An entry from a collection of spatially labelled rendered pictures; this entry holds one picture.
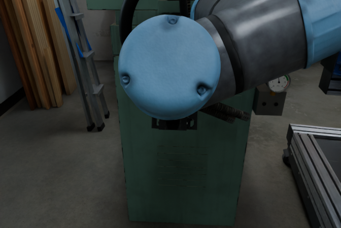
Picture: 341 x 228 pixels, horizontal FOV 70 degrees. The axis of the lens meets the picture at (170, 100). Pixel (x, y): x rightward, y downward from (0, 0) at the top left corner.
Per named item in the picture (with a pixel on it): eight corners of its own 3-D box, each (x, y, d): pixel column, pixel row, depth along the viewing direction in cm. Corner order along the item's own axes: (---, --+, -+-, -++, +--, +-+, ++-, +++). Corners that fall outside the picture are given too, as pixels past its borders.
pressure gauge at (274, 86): (264, 98, 70) (269, 71, 66) (261, 93, 73) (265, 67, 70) (287, 99, 70) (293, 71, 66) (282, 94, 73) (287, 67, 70)
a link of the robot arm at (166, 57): (251, 89, 16) (132, 137, 16) (224, 103, 27) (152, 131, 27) (206, -15, 17) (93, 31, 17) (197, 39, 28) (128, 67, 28)
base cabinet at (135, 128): (127, 222, 103) (109, 56, 74) (147, 142, 156) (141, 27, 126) (235, 227, 101) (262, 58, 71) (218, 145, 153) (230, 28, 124)
